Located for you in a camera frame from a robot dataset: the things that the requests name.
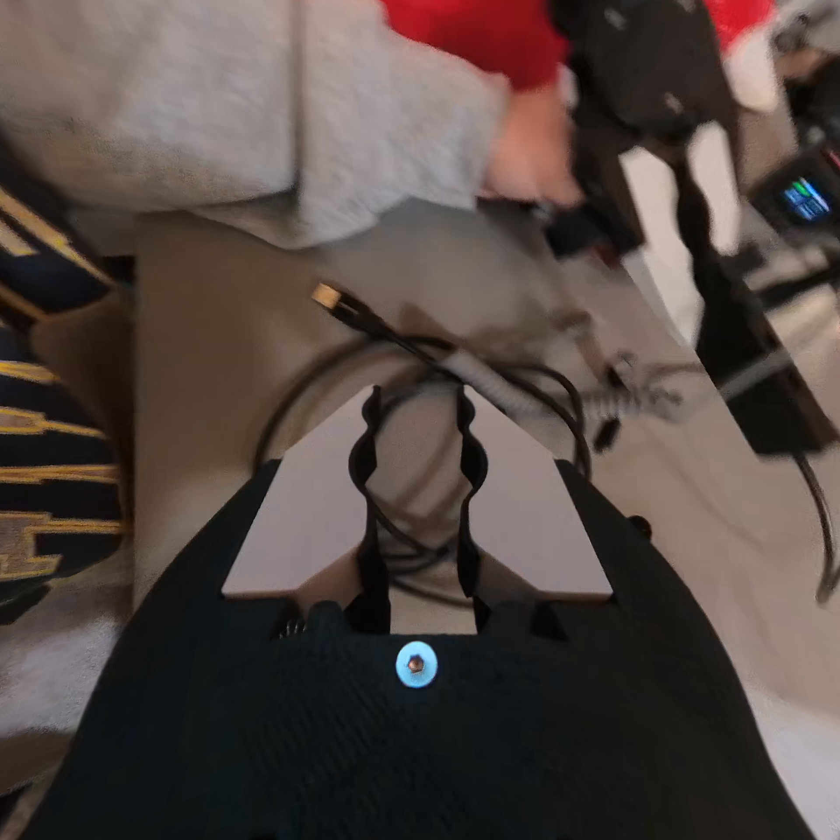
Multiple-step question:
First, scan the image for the thin black hub cable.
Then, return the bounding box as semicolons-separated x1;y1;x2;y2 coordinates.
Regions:
791;453;840;601

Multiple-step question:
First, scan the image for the navy gold patterned cloth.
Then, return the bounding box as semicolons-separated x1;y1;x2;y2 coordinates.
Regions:
0;131;129;624

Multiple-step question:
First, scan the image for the person's left hand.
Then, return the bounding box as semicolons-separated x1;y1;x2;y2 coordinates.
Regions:
482;85;585;207

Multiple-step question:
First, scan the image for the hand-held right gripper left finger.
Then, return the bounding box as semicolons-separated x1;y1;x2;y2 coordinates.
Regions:
223;386;393;635

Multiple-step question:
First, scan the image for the black usb cable gold plug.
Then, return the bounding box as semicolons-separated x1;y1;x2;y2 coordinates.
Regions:
256;282;595;608

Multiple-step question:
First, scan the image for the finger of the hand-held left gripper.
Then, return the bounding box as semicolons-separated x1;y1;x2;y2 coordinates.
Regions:
696;125;782;277
623;141;708;345

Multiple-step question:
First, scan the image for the small black screen device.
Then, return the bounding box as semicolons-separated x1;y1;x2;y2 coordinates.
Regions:
751;147;840;247

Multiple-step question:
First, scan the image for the grey coiled cable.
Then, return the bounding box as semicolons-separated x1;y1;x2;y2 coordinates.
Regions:
433;308;683;424

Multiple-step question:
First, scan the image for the person's left forearm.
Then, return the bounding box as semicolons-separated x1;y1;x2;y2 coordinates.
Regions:
0;0;516;250

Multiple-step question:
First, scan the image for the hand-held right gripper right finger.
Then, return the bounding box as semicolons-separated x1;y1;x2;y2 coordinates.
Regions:
456;386;614;636

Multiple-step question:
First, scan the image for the red plastic bin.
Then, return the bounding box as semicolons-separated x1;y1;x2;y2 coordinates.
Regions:
381;0;778;93

